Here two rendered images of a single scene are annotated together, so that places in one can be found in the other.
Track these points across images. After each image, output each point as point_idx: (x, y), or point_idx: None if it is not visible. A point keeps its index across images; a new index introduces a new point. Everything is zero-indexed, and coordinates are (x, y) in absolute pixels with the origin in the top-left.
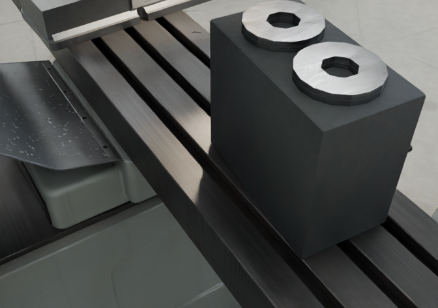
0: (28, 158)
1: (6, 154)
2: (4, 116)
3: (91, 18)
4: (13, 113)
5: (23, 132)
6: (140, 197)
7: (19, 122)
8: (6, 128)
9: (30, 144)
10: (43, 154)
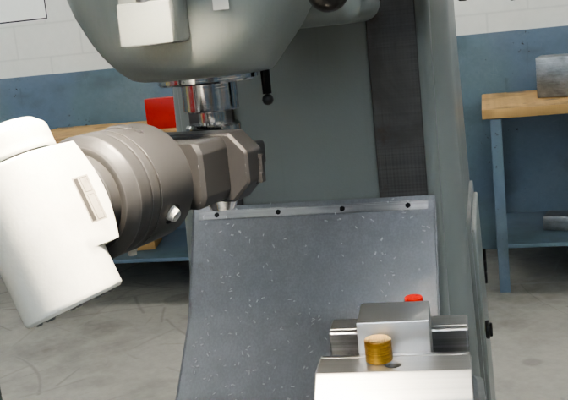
0: (187, 366)
1: (185, 339)
2: (269, 364)
3: None
4: (286, 381)
5: (243, 381)
6: None
7: (268, 385)
8: (242, 358)
9: (219, 382)
10: (204, 392)
